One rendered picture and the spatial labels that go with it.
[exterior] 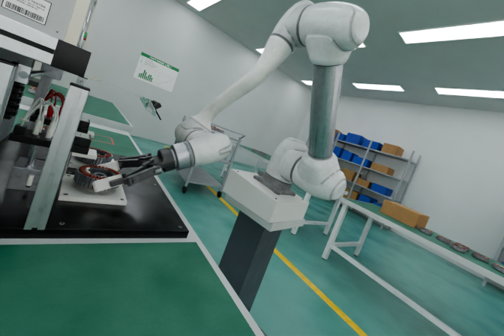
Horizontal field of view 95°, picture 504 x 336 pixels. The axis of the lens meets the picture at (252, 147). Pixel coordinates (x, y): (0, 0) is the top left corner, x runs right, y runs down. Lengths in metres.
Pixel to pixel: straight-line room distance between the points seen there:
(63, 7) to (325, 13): 0.65
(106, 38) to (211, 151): 5.44
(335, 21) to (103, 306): 0.83
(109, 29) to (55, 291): 5.81
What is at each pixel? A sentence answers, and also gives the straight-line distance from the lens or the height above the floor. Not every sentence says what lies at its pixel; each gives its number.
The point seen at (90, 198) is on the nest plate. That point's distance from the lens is 0.73.
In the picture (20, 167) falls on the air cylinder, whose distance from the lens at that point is 0.75.
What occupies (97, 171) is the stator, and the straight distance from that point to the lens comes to 0.81.
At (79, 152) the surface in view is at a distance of 0.73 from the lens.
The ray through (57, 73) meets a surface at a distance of 0.90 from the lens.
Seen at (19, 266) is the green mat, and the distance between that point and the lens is 0.56.
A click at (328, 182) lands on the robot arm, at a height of 1.00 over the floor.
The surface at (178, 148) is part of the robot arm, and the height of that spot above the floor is 0.95.
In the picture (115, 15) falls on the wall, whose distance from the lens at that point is 6.18.
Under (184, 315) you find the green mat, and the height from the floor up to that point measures 0.75.
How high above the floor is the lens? 1.08
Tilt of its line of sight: 3 degrees down
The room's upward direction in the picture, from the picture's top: 21 degrees clockwise
